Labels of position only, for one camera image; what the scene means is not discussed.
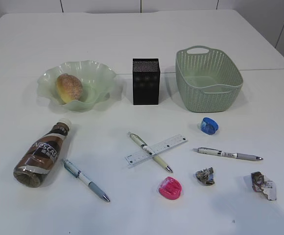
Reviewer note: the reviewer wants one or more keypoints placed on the white grey pen right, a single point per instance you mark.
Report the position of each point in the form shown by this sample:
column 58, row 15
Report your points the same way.
column 221, row 153

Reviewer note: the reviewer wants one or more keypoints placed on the paper ball dark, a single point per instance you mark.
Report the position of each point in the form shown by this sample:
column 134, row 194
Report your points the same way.
column 205, row 176

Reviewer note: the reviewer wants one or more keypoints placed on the golden bread roll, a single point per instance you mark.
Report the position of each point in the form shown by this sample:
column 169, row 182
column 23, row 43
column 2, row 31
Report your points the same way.
column 69, row 87

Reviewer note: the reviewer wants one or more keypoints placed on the black mesh pen holder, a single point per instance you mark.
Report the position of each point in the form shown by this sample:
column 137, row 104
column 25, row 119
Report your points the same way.
column 146, row 81

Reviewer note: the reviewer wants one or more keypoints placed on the green plastic woven basket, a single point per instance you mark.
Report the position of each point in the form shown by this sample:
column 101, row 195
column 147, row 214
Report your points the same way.
column 208, row 80

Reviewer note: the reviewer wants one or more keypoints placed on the paper piece white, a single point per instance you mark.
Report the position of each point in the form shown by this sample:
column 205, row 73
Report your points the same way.
column 261, row 183

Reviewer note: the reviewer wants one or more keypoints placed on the pink pencil sharpener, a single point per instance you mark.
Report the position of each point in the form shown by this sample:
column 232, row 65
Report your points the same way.
column 170, row 188

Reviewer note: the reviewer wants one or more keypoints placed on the cream barrel pen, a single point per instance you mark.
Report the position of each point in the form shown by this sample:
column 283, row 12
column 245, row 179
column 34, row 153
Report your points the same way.
column 149, row 151

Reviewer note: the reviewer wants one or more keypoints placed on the brown Nescafe coffee bottle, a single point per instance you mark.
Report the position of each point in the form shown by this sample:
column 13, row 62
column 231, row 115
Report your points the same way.
column 40, row 158

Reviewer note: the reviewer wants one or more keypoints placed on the blue pencil sharpener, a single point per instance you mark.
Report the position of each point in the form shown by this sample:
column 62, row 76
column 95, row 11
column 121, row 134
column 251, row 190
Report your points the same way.
column 208, row 126

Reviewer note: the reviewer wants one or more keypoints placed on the white pen grey grip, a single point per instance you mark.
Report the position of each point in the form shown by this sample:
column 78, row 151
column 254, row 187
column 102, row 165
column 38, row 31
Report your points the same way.
column 77, row 173

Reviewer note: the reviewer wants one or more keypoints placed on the clear plastic ruler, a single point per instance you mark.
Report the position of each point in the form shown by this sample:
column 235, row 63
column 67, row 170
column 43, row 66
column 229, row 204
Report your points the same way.
column 141, row 156

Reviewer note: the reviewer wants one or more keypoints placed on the green glass ruffled plate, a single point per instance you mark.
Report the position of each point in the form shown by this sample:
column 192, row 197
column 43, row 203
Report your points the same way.
column 97, row 81

